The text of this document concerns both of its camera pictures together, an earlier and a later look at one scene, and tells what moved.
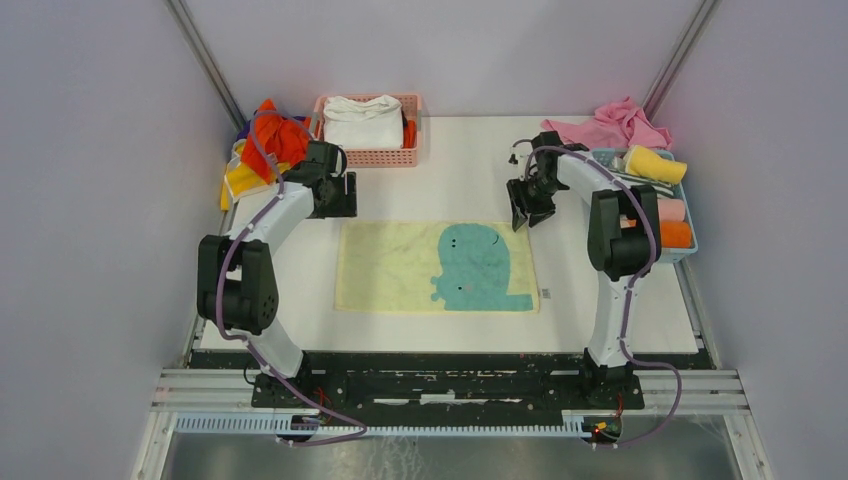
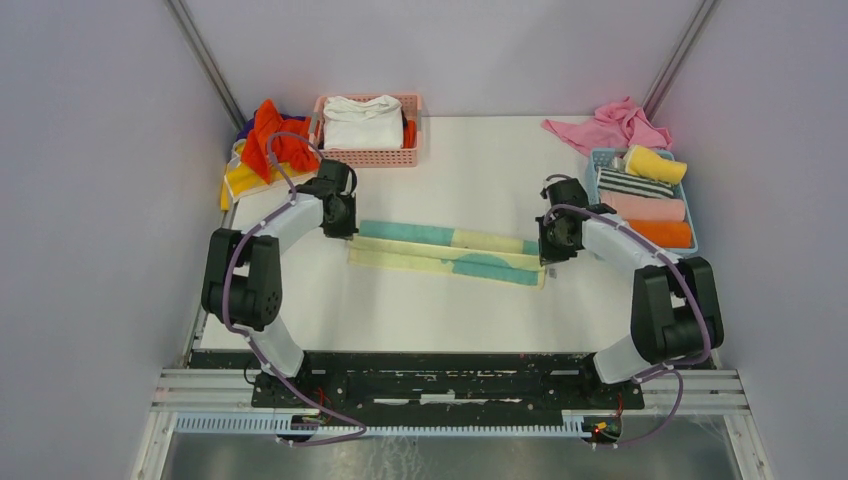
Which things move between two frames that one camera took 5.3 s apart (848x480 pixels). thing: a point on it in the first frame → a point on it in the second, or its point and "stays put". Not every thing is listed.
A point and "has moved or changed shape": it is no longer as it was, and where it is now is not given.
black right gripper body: (534, 190) → (551, 245)
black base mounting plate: (331, 382) stays put
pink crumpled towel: (621, 124) stays put
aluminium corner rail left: (206, 61) stays put
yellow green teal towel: (435, 266) has moved or changed shape
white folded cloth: (363, 122) stays put
